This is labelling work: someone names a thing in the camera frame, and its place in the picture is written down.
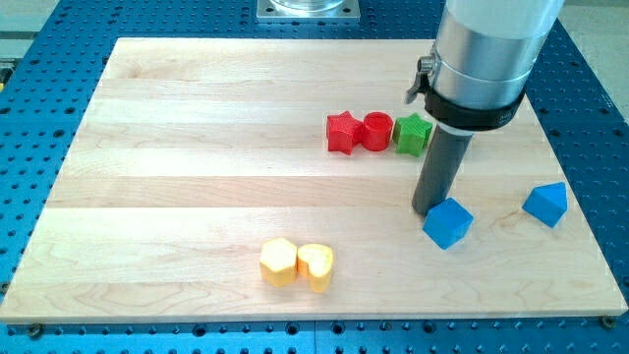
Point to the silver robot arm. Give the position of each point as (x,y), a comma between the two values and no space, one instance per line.
(474,76)

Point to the red star block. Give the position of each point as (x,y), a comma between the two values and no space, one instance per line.
(343,132)

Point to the green star block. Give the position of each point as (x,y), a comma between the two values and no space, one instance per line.
(411,134)

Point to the red cylinder block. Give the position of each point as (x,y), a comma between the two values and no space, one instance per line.
(377,130)

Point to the yellow heart block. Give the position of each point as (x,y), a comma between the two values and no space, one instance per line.
(315,263)

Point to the yellow hexagon block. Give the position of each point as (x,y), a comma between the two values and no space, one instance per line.
(278,262)

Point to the light wooden board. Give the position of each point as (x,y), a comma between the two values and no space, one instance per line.
(194,152)

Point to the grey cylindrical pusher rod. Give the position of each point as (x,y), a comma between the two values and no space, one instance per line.
(444,157)

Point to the blue cube block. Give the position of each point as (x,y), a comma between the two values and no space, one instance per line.
(447,223)

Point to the blue pentagon prism block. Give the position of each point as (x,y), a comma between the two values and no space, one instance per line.
(547,203)

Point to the blue perforated table plate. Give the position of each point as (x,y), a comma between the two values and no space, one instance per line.
(44,101)

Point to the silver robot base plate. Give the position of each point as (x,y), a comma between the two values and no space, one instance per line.
(281,11)

